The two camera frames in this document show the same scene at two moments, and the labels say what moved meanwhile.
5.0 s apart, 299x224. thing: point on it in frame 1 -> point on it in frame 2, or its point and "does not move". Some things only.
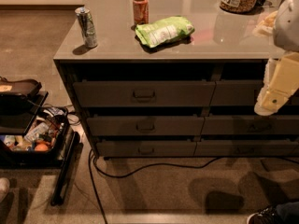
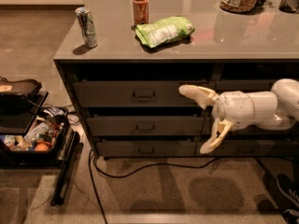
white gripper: [288, 23] -> [236, 110]
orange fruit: [41, 147] does not move
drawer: [119, 148] does not move
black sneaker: [271, 215] -> [289, 187]
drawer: [242, 92] does not move
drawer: [250, 125] does not move
